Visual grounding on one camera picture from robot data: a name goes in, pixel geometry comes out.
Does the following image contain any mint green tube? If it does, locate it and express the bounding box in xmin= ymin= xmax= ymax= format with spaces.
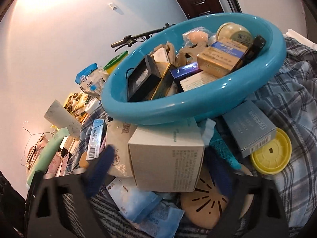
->
xmin=26 ymin=127 xmax=70 ymax=189

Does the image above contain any yellow round plastic lid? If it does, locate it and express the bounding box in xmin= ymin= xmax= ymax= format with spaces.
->
xmin=250 ymin=128 xmax=292 ymax=175

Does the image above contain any striped grey cloth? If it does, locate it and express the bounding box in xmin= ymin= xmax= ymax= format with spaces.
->
xmin=62 ymin=190 xmax=214 ymax=238

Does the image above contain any tan round vented disc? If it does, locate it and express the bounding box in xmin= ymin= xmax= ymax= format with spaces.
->
xmin=180 ymin=164 xmax=255 ymax=229

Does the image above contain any white marbled tumbler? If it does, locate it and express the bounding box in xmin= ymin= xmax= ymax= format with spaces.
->
xmin=44 ymin=100 xmax=82 ymax=140

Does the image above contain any raison blue white box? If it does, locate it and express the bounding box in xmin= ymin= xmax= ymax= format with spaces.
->
xmin=86 ymin=119 xmax=105 ymax=162

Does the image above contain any grey-blue cosmetic box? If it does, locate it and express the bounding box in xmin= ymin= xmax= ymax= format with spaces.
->
xmin=222 ymin=101 xmax=276 ymax=158

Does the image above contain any blue wet wipes packet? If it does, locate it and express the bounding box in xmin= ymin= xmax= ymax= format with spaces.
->
xmin=106 ymin=177 xmax=162 ymax=224

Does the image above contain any teal comb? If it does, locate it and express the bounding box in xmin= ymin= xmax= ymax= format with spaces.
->
xmin=210 ymin=129 xmax=242 ymax=170

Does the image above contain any yellow snack bag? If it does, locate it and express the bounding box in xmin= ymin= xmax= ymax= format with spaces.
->
xmin=64 ymin=92 xmax=92 ymax=124

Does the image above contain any beige paper pouch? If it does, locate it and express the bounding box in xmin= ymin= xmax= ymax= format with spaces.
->
xmin=106 ymin=120 xmax=137 ymax=178

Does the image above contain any white jar blue base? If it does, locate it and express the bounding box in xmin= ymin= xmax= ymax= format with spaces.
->
xmin=85 ymin=98 xmax=100 ymax=114

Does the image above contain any large white cardboard box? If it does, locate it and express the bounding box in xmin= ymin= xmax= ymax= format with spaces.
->
xmin=128 ymin=118 xmax=205 ymax=193

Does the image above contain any blue white snack bag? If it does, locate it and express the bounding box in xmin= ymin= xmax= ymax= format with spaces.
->
xmin=75 ymin=63 xmax=109 ymax=97

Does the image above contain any blue plaid cloth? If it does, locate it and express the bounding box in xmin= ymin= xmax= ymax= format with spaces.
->
xmin=67 ymin=36 xmax=316 ymax=233

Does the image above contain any blue plastic basin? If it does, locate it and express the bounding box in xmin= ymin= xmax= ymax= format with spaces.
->
xmin=101 ymin=13 xmax=286 ymax=125

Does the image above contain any yellow box green lid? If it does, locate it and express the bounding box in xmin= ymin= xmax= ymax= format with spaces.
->
xmin=103 ymin=51 xmax=128 ymax=74

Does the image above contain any black window box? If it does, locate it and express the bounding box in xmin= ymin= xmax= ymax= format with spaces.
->
xmin=127 ymin=55 xmax=161 ymax=103

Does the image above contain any white text box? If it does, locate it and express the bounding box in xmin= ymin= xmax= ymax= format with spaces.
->
xmin=180 ymin=71 xmax=218 ymax=91

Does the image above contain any gold cardboard box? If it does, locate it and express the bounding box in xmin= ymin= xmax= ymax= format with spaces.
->
xmin=197 ymin=38 xmax=247 ymax=78

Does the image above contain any dark blue small box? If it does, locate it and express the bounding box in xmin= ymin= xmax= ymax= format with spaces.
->
xmin=170 ymin=62 xmax=201 ymax=93

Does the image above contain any black slim bottle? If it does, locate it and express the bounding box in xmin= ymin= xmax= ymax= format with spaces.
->
xmin=230 ymin=35 xmax=266 ymax=74

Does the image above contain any round cream jar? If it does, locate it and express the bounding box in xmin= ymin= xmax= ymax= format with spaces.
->
xmin=216 ymin=22 xmax=254 ymax=46

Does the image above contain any bicycle with black handlebar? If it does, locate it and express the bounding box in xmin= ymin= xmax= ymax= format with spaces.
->
xmin=111 ymin=23 xmax=174 ymax=51

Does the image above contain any white wall switch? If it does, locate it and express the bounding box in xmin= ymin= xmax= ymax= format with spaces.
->
xmin=108 ymin=3 xmax=117 ymax=10

